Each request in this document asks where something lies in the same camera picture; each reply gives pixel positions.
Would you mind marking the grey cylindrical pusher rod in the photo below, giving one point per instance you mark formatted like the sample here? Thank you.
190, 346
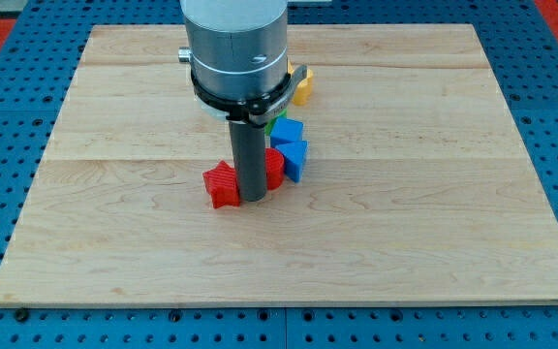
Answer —
248, 152

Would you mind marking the red star block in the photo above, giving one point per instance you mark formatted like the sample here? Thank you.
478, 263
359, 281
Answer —
221, 185

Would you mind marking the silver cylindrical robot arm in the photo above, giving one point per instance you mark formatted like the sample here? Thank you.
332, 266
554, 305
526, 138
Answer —
238, 59

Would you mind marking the red circle block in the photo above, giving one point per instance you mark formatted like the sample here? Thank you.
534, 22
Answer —
274, 168

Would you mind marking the green block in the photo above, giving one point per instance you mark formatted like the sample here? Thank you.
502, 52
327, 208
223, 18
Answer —
270, 124

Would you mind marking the blue cube block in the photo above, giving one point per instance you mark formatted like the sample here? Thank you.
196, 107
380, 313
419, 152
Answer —
286, 130

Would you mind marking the blue triangle block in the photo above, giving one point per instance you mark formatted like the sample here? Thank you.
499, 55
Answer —
294, 157

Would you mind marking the yellow block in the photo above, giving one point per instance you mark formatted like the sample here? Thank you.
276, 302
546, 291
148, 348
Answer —
303, 89

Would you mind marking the wooden board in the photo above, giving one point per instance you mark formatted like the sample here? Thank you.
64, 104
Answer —
417, 188

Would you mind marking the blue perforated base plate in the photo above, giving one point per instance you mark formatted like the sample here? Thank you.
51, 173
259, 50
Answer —
36, 66

